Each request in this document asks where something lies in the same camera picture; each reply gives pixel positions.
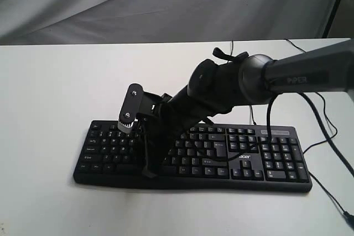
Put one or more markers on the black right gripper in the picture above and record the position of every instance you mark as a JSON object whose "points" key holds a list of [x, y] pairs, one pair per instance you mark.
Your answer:
{"points": [[163, 118]]}

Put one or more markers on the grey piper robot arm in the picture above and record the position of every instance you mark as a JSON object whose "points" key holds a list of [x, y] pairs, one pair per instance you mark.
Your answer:
{"points": [[242, 80]]}

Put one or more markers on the black acer keyboard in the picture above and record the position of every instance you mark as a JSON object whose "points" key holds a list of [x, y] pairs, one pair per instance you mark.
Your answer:
{"points": [[221, 156]]}

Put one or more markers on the grey backdrop cloth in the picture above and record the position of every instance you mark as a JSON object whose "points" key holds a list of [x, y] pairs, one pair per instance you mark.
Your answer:
{"points": [[44, 22]]}

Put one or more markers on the black tripod stand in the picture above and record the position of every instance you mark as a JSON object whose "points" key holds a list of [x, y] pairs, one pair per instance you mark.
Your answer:
{"points": [[331, 18]]}

